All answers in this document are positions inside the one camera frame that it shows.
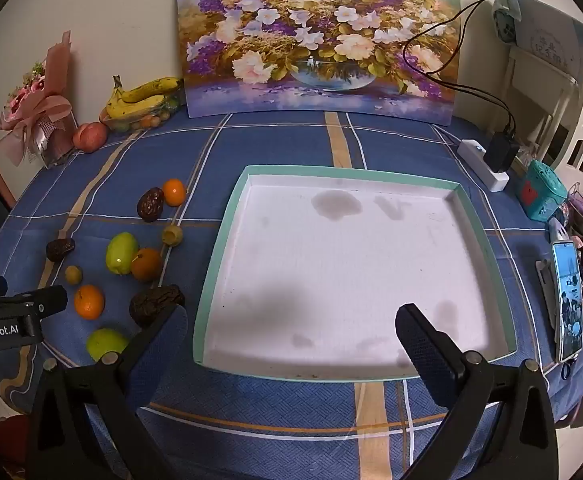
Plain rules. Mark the white tray with green rim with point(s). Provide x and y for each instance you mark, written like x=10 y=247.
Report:
x=346 y=270

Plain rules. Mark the large dark brown avocado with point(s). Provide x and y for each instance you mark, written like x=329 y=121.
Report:
x=151 y=305

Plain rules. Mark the smartphone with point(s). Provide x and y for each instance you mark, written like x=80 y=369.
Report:
x=569 y=305

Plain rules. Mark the red apple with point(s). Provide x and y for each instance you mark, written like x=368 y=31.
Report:
x=90 y=136

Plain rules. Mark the white chair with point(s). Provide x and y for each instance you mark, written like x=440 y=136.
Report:
x=546 y=45

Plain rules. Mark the green mango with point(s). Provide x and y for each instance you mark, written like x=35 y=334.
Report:
x=121 y=253

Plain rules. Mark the tan longan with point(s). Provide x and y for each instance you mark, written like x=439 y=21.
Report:
x=172 y=234
x=73 y=275

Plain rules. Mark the small dark brown avocado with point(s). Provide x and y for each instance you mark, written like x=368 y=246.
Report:
x=60 y=249

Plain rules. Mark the black charger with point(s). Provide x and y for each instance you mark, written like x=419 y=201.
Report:
x=501 y=152

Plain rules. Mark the teal box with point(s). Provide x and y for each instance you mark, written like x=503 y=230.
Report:
x=544 y=192

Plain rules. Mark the yellow banana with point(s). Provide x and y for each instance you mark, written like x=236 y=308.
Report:
x=154 y=87
x=131 y=106

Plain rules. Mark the white plastic object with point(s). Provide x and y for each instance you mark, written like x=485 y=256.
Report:
x=559 y=234

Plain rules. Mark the floral painting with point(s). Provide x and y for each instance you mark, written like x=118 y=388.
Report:
x=316 y=35

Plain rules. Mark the pink flower bouquet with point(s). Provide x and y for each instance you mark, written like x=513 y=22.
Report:
x=36 y=105

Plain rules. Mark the orange tangerine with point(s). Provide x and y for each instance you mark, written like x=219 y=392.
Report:
x=89 y=302
x=146 y=264
x=175 y=192
x=147 y=121

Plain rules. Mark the grey phone stand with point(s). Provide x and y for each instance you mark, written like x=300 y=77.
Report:
x=545 y=285

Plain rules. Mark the brown dried date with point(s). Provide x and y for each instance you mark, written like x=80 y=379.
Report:
x=150 y=204

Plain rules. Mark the white power strip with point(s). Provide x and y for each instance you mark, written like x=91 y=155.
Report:
x=476 y=160

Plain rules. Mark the blue plaid tablecloth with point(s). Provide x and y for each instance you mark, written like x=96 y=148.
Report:
x=121 y=170

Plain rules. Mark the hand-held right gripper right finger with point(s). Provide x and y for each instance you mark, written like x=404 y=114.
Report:
x=426 y=355

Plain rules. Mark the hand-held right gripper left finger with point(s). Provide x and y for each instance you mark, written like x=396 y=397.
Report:
x=161 y=355

